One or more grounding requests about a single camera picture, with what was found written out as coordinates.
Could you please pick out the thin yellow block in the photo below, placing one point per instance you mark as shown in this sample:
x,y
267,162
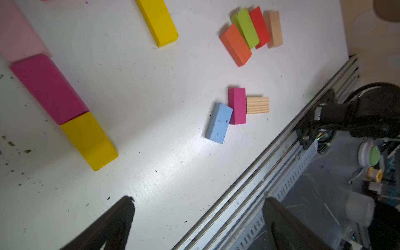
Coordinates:
x,y
90,140

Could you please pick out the magenta slanted block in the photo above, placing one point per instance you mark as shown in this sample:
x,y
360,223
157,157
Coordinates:
x,y
237,101

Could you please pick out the light pink block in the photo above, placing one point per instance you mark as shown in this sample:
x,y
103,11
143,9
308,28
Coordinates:
x,y
18,38

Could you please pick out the white tape roll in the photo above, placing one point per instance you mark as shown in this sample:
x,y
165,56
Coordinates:
x,y
360,208

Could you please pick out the yellow solder spool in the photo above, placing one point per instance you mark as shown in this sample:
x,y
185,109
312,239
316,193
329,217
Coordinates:
x,y
375,175

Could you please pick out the tan wood block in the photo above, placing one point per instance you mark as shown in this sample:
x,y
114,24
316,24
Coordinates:
x,y
273,23

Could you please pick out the green lidded white jar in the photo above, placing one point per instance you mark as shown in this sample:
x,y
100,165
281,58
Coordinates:
x,y
368,154

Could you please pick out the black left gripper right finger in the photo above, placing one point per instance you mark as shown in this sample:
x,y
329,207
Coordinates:
x,y
286,232

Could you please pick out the red block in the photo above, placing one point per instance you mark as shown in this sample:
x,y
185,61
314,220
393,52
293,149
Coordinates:
x,y
260,27

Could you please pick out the ridged wood block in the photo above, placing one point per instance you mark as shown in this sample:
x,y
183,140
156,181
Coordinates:
x,y
257,105

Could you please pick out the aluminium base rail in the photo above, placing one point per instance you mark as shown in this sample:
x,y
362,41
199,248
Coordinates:
x,y
235,220

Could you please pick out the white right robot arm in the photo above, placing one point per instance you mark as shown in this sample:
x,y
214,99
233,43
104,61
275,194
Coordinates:
x,y
372,110

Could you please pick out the dark pink block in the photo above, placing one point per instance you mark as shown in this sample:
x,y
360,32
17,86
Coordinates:
x,y
50,88

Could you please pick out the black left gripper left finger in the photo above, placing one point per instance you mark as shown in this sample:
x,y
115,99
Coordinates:
x,y
110,231

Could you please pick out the blue block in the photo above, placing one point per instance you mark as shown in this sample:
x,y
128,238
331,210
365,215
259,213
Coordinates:
x,y
219,123

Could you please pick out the green block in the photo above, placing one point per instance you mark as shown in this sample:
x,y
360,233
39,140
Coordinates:
x,y
245,25

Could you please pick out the orange-red block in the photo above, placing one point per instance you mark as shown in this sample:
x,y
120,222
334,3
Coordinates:
x,y
236,45

